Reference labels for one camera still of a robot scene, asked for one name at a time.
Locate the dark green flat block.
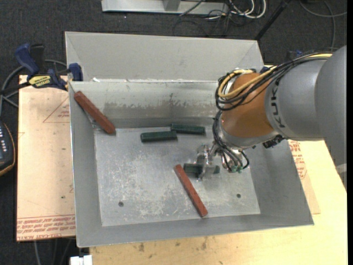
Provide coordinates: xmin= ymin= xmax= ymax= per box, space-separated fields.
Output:
xmin=183 ymin=162 xmax=221 ymax=178
xmin=170 ymin=123 xmax=207 ymax=135
xmin=140 ymin=130 xmax=178 ymax=144

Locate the brown cardboard board red print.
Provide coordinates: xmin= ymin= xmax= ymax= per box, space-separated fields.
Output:
xmin=16 ymin=75 xmax=322 ymax=242

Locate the red-brown flat block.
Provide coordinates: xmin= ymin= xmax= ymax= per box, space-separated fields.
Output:
xmin=173 ymin=163 xmax=209 ymax=219
xmin=73 ymin=90 xmax=117 ymax=135

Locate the grey metal bin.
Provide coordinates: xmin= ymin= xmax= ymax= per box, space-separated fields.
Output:
xmin=65 ymin=31 xmax=315 ymax=248

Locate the black cylinder on white bracket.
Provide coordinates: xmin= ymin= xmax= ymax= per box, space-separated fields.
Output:
xmin=262 ymin=134 xmax=285 ymax=149

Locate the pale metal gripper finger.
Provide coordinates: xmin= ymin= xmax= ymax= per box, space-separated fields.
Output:
xmin=196 ymin=145 xmax=212 ymax=166
xmin=198 ymin=165 xmax=216 ymax=181

